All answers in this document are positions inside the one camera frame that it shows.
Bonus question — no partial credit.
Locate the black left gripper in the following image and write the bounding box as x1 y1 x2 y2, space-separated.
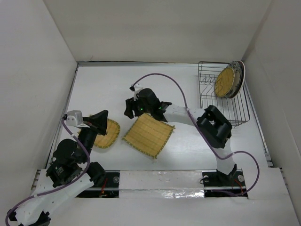
79 109 109 161

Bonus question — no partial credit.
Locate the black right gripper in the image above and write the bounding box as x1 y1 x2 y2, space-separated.
124 96 153 119

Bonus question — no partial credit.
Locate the rounded bamboo tray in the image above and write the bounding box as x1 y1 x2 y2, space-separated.
93 118 120 149

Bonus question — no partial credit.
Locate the round bamboo tray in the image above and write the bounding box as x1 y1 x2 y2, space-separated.
214 67 235 97

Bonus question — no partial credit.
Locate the blue and white floral plate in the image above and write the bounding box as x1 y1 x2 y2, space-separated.
226 61 241 99

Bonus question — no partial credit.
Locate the red and teal floral plate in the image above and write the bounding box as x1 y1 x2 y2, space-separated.
232 61 246 98

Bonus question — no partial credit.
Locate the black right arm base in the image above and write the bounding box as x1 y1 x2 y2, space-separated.
199 169 248 198

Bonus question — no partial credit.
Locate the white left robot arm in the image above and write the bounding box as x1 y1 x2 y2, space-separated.
5 110 108 226

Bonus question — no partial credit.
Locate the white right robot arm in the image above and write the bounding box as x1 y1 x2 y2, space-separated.
124 87 237 185

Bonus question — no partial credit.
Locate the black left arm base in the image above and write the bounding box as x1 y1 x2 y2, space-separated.
77 170 120 198

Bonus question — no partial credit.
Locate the square bamboo mat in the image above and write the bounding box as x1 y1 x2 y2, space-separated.
122 113 175 159

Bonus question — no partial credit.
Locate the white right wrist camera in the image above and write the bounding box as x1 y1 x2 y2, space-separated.
130 83 143 101

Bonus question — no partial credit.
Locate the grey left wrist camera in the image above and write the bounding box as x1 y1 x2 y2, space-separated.
63 110 84 128

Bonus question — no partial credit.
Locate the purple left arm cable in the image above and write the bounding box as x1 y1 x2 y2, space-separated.
5 116 91 224

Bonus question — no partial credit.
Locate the grey wire dish rack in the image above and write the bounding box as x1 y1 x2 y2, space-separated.
198 62 250 128

